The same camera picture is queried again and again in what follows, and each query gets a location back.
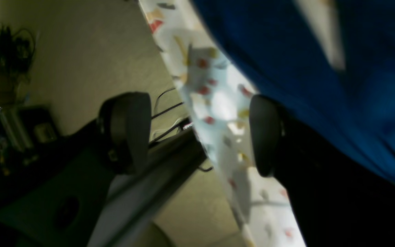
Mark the terrazzo patterned tablecloth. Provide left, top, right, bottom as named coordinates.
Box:
left=139, top=0, right=306, bottom=247

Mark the blue t-shirt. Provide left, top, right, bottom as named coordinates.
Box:
left=193, top=0, right=395, bottom=185

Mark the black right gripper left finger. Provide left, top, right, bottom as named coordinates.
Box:
left=0, top=91, right=152, bottom=247

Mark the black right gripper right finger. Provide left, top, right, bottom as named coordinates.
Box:
left=249, top=95, right=395, bottom=247

